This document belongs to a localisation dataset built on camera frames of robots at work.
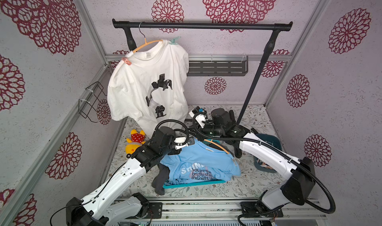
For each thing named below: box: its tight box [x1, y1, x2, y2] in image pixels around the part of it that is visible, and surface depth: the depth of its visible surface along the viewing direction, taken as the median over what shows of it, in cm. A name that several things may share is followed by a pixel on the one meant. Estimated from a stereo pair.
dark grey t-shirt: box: [151, 163, 170, 196], surface depth 76 cm
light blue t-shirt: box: [160, 137, 242, 185], surface depth 77 cm
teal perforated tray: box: [162, 180, 227, 189], surface depth 76 cm
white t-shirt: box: [107, 40, 190, 137], surface depth 72 cm
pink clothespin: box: [121, 57, 132, 66], surface depth 58 cm
